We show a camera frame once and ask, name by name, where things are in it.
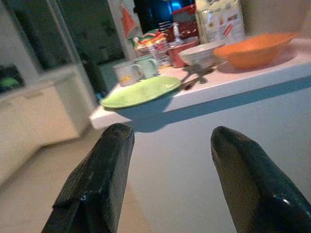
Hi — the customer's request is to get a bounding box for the white ribbed bowl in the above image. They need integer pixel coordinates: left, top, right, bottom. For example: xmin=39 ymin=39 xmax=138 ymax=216
xmin=179 ymin=41 xmax=226 ymax=68

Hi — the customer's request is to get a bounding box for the white mug with orange print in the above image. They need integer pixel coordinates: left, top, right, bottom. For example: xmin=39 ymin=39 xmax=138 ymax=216
xmin=112 ymin=61 xmax=143 ymax=87

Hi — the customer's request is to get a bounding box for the dark metal fork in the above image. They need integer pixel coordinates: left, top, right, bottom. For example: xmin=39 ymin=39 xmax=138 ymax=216
xmin=180 ymin=64 xmax=214 ymax=83

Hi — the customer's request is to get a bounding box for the white counter cabinet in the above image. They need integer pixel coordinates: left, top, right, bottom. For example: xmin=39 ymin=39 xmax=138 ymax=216
xmin=89 ymin=38 xmax=311 ymax=233

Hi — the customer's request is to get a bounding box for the pale green mug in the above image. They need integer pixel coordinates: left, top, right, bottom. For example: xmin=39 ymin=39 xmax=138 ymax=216
xmin=134 ymin=55 xmax=159 ymax=79

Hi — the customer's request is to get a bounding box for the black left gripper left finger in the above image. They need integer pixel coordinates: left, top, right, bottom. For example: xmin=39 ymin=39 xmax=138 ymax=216
xmin=40 ymin=123 xmax=135 ymax=233

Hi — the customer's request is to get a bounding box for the green plate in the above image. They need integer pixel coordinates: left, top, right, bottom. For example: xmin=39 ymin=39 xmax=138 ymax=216
xmin=100 ymin=75 xmax=182 ymax=109

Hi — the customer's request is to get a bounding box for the white low cabinet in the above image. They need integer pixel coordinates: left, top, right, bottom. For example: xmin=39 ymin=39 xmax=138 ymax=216
xmin=0 ymin=67 xmax=98 ymax=185

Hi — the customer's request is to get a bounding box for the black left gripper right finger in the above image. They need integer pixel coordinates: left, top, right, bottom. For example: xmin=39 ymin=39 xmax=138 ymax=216
xmin=210 ymin=126 xmax=311 ymax=233

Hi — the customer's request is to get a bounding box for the red box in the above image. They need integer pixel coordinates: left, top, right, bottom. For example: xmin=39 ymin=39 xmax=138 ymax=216
xmin=164 ymin=4 xmax=199 ymax=42

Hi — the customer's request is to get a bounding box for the orange bowl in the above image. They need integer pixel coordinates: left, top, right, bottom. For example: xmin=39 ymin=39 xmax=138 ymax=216
xmin=213 ymin=32 xmax=298 ymax=70

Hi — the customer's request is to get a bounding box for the white printed paper bag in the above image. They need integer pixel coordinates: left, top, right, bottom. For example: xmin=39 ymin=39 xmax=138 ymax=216
xmin=194 ymin=0 xmax=245 ymax=44

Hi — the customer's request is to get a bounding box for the red pot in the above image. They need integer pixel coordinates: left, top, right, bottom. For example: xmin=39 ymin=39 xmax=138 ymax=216
xmin=167 ymin=39 xmax=200 ymax=68

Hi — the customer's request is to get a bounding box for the orange hanging cloth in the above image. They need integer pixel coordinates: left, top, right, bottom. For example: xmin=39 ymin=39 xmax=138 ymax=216
xmin=121 ymin=3 xmax=139 ymax=39

